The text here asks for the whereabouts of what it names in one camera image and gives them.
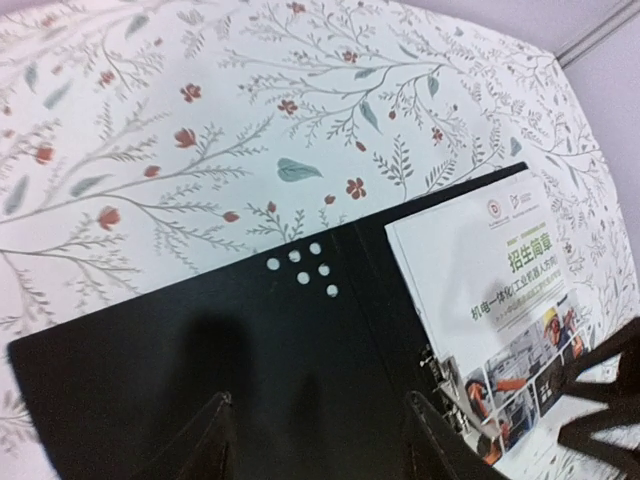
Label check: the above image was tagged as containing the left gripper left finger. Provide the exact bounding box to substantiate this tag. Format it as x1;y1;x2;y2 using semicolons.
132;392;237;480

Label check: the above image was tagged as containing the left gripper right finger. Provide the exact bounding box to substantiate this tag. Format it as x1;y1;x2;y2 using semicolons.
404;391;505;480

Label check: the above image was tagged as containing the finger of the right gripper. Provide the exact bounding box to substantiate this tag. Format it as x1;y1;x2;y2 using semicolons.
554;317;639;465

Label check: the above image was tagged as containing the blue file folder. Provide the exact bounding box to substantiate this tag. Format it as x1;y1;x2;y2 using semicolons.
8;163;526;479

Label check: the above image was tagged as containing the colour printed brochure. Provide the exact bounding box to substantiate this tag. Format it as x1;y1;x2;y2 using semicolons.
385;171;595;479

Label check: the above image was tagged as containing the floral patterned table mat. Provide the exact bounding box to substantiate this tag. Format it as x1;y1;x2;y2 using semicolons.
1;1;639;479

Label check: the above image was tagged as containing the right aluminium frame post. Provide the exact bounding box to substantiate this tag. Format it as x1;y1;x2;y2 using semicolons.
556;1;639;70

